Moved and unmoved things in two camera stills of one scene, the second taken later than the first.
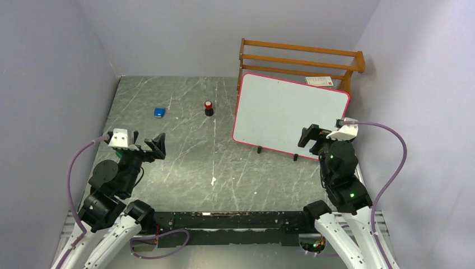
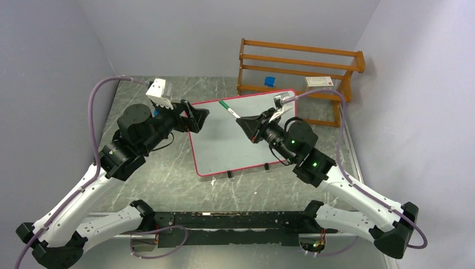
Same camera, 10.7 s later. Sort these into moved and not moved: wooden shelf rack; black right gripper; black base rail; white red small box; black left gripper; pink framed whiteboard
Moved: black right gripper; pink framed whiteboard; black left gripper
Not moved: white red small box; wooden shelf rack; black base rail
